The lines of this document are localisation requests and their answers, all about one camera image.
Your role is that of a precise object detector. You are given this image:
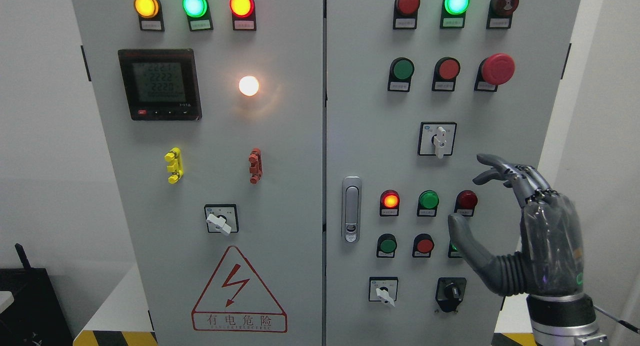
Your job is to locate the gray robotic hand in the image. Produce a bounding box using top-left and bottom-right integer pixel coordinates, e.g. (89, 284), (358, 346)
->
(448, 153), (585, 297)

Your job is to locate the lit green button lower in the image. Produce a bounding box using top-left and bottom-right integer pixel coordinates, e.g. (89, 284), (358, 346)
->
(447, 240), (463, 258)

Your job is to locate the red push button lower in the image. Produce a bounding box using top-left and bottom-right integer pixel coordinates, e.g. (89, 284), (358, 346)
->
(411, 234), (435, 258)

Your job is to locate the red push button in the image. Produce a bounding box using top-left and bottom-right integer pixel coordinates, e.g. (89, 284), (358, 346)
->
(411, 234), (435, 258)
(431, 57), (461, 92)

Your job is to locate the green indicator light middle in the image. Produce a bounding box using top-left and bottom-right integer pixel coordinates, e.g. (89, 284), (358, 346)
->
(416, 190), (440, 217)

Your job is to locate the green indicator light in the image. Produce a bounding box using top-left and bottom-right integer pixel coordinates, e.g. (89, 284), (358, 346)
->
(416, 190), (440, 217)
(182, 0), (213, 31)

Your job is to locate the green push button lower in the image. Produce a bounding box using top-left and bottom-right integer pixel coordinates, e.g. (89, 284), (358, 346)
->
(375, 234), (398, 258)

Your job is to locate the green push button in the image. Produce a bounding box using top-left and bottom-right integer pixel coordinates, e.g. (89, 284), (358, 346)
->
(387, 57), (415, 92)
(375, 234), (398, 258)

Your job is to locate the lit red indicator light middle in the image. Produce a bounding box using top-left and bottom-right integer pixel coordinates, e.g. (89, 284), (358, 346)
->
(379, 190), (400, 217)

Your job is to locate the red emergency stop button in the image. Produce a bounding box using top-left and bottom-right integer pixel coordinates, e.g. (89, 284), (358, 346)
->
(474, 53), (515, 92)

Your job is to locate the red push button upper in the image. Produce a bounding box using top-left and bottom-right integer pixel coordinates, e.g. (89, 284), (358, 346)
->
(431, 57), (461, 92)

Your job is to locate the green push button upper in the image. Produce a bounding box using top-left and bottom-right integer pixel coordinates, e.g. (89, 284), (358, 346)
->
(387, 57), (415, 92)

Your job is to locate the dark red buzzer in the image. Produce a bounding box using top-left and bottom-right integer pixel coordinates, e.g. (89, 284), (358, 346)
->
(486, 0), (519, 29)

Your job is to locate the green lit light top right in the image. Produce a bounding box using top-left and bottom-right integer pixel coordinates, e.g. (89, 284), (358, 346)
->
(439, 0), (470, 29)

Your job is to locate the gray electrical cabinet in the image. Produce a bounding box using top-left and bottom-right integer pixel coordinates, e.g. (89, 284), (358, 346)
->
(72, 0), (580, 346)

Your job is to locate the dark red light top right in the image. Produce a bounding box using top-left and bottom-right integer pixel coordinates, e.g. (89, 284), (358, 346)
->
(392, 0), (421, 29)

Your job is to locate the red terminal clip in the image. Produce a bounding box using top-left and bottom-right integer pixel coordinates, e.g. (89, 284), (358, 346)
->
(247, 148), (263, 184)

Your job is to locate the electric hazard warning sticker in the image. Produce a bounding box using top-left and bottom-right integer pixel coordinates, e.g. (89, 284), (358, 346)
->
(191, 246), (288, 333)

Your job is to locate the yellow terminal clip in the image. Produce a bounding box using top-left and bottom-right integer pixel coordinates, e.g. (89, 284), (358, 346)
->
(164, 147), (185, 184)

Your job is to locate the red indicator light top left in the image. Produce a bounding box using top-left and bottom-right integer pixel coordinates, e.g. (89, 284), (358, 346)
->
(230, 0), (257, 30)

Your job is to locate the digital power meter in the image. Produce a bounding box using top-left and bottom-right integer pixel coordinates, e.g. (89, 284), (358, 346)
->
(118, 48), (202, 121)

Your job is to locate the green indicator light top left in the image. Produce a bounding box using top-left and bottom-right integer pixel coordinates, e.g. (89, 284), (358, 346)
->
(182, 0), (213, 31)

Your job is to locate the yellow indicator light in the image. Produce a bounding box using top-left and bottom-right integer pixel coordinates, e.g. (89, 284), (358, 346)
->
(134, 0), (165, 31)

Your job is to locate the black box with antenna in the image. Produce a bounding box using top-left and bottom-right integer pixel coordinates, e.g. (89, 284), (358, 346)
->
(0, 244), (73, 346)

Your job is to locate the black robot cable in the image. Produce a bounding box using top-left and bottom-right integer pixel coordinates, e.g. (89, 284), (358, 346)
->
(594, 306), (640, 335)

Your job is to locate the black key selector switch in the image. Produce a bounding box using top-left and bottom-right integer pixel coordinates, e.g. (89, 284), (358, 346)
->
(435, 277), (467, 313)

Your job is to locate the silver door latch handle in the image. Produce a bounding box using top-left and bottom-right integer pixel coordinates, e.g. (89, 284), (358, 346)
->
(342, 176), (362, 243)

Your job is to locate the left panel gray rotary switch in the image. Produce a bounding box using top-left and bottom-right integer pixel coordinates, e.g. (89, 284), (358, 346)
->
(203, 204), (239, 236)

